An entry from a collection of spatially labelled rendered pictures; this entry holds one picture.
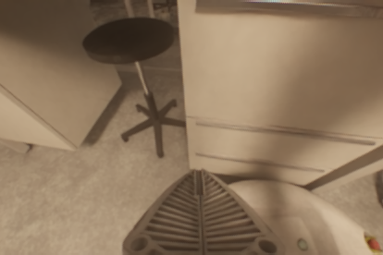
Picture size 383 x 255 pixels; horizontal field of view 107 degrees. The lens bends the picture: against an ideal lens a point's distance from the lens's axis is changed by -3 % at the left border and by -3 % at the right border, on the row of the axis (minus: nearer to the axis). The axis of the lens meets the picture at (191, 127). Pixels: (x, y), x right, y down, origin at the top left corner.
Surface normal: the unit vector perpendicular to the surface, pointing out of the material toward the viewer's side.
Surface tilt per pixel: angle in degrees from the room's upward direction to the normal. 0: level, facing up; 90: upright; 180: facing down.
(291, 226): 0
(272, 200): 1
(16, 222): 0
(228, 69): 90
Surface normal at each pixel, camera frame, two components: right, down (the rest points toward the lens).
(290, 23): -0.16, 0.79
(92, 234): -0.02, -0.60
